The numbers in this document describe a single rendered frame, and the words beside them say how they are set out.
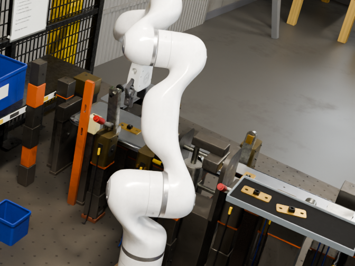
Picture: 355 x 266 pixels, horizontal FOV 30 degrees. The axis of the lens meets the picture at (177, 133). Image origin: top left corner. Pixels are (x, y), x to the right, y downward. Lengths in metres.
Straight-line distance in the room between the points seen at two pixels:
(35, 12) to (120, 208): 1.16
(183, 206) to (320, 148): 3.29
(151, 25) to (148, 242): 0.58
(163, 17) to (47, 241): 0.89
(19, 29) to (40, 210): 0.69
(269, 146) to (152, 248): 3.02
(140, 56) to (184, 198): 0.39
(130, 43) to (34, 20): 0.96
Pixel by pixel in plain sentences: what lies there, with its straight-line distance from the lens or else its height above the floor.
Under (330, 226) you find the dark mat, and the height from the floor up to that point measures 1.16.
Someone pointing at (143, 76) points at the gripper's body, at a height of 1.23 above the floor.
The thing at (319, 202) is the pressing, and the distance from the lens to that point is 2.27.
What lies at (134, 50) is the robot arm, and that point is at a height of 1.49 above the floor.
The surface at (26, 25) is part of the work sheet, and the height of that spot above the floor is 1.19.
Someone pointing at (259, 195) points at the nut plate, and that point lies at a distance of 1.88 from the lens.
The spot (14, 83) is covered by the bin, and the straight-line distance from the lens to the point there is 2.34.
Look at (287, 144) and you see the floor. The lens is 4.83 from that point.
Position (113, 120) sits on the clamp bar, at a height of 1.10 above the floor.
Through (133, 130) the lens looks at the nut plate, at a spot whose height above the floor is 1.00.
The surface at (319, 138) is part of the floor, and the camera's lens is 5.09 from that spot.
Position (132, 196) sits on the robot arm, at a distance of 1.68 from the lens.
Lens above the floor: 2.13
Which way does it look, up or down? 28 degrees down
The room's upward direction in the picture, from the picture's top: 13 degrees clockwise
